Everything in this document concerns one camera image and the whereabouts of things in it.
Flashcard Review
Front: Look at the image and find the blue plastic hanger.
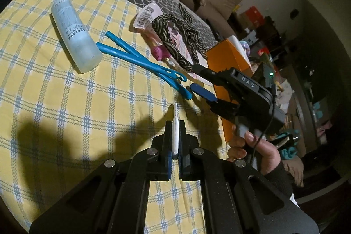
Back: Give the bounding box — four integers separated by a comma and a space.
96, 42, 192, 100
105, 31, 189, 83

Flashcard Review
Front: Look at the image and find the zebra pattern fabric headband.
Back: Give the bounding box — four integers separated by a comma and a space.
151, 3, 208, 73

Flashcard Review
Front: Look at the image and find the orange cardboard box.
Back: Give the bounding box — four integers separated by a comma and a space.
206, 39, 253, 143

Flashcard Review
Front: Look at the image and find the pale blue plastic bottle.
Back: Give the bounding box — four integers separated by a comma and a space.
51, 0, 102, 74

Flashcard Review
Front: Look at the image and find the white tissue box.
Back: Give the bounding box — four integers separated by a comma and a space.
227, 35, 251, 65

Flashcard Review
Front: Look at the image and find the white plastic comb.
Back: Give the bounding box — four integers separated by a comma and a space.
171, 103, 179, 160

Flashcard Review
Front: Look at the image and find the yellow blue plaid tablecloth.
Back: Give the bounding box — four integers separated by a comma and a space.
1, 0, 227, 230

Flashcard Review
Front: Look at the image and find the person right hand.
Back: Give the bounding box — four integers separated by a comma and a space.
227, 131, 281, 175

